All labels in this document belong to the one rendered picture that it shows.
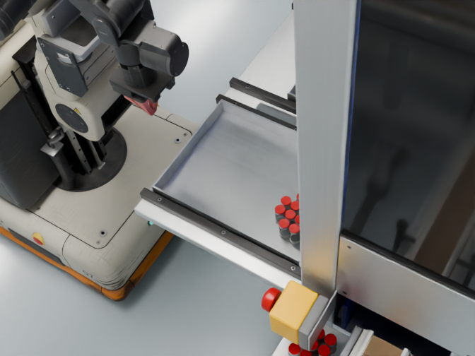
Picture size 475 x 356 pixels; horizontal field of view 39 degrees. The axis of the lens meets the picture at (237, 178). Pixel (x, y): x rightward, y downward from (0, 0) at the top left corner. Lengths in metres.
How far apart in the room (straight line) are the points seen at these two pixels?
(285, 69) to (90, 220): 0.87
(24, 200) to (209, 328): 0.70
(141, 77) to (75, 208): 1.07
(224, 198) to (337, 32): 0.77
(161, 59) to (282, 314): 0.44
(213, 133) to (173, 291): 0.92
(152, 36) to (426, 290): 0.55
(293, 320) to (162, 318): 1.20
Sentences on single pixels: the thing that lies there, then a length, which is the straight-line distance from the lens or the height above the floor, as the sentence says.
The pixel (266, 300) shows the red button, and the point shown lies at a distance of 1.12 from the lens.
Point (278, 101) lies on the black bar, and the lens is 1.48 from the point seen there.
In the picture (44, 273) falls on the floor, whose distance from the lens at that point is 2.42.
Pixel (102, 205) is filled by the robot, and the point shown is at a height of 0.28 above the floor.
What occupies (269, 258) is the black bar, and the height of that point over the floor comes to 0.90.
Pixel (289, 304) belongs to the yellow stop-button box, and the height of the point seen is 1.03.
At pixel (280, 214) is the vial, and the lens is 1.29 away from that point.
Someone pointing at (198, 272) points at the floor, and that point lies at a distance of 2.28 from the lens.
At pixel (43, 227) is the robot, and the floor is 0.28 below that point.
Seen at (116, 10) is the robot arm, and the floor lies 1.36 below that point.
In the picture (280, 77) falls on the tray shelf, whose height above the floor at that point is 0.88.
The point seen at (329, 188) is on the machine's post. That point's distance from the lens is 0.86.
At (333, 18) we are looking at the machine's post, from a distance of 0.64.
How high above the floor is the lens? 2.03
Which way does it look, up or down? 56 degrees down
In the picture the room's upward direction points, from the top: 9 degrees counter-clockwise
